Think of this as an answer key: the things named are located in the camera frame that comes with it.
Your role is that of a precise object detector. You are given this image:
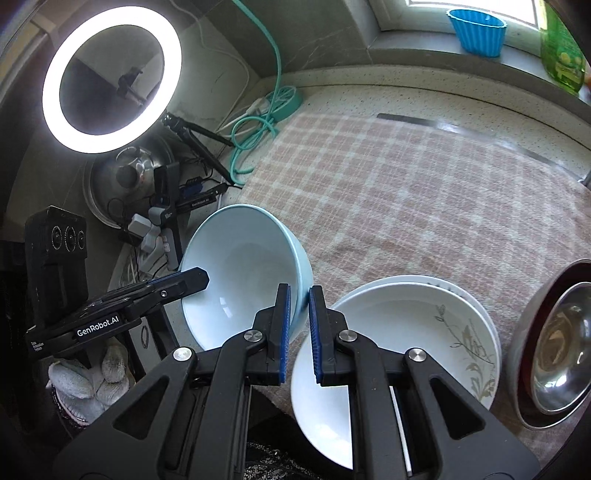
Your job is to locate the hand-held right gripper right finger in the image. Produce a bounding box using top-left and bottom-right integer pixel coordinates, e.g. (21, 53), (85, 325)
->
(308, 285), (541, 480)

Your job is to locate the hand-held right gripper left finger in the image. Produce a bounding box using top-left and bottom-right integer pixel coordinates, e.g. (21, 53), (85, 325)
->
(53, 283), (293, 480)

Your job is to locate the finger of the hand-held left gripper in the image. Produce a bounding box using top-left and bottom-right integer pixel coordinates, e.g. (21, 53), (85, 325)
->
(105, 267), (211, 315)

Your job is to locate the light blue bowl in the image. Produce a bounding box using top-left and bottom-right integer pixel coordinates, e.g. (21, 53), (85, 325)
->
(179, 204), (315, 352)

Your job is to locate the white plate gold leaf pattern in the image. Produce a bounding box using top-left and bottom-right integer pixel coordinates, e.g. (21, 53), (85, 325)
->
(291, 282), (502, 469)

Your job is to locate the white floral plate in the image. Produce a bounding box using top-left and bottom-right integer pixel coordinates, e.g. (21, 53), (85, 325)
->
(332, 274), (503, 407)

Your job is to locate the large stainless steel bowl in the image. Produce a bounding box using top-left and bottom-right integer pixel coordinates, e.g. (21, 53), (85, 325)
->
(507, 259), (591, 430)

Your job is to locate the red stainless steel bowl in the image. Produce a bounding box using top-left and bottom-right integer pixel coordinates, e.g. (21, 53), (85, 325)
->
(517, 268), (591, 416)

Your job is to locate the person's left hand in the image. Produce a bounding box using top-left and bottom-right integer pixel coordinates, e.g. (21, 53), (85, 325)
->
(48, 344), (136, 423)

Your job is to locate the white power adapter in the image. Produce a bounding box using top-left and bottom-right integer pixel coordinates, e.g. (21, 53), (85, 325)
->
(139, 226), (161, 254)
(127, 212), (155, 237)

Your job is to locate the steel pot lid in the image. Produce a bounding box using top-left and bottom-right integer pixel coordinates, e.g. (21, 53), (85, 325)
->
(82, 147), (175, 230)

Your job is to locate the black tripod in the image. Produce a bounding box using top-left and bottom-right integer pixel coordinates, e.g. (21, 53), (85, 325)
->
(161, 113), (237, 186)

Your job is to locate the pink plaid cloth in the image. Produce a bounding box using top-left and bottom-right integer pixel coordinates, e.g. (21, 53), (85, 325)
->
(198, 113), (591, 462)

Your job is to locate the blue silicone cup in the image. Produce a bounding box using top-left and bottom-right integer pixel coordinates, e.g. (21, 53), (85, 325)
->
(445, 9), (508, 58)

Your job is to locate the green dish soap bottle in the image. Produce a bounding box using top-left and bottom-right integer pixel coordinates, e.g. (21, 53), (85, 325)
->
(540, 0), (588, 96)

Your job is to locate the black stand post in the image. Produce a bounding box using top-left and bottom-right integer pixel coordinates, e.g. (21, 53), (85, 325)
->
(152, 161), (186, 271)

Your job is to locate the white power cable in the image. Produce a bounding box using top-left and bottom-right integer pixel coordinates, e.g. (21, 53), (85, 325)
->
(196, 9), (278, 134)

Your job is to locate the white ring light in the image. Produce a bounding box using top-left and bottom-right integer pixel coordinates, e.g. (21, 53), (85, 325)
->
(41, 6), (182, 154)

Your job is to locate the teal hose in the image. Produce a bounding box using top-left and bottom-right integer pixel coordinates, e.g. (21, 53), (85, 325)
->
(230, 0), (304, 186)

